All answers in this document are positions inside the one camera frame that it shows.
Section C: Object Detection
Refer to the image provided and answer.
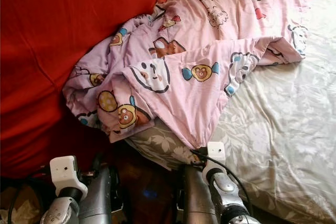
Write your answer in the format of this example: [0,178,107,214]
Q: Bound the pink cartoon print blanket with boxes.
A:
[61,0,323,150]

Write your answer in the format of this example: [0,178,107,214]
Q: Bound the grey left robot leg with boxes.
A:
[81,156,117,224]

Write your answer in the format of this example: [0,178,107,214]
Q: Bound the grey robot leg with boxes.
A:
[181,164,218,224]
[81,156,117,224]

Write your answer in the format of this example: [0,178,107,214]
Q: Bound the grey right robot leg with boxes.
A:
[181,164,218,224]

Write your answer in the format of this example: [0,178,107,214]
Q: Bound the crumpled white paper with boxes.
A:
[8,206,40,224]

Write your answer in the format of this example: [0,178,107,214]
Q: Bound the brown cardboard piece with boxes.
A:
[3,195,43,224]

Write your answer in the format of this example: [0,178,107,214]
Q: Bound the bed with beige floral duvet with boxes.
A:
[126,0,336,224]

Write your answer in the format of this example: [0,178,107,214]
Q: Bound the red covered sofa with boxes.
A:
[0,0,170,177]

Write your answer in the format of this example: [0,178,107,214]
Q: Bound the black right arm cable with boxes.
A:
[191,148,255,217]

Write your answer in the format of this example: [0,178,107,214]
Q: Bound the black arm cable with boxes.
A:
[10,167,53,224]
[191,148,255,217]

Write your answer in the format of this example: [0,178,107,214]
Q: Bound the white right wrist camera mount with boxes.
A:
[202,141,226,185]

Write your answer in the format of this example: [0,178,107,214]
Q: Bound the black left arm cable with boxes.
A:
[10,167,53,224]

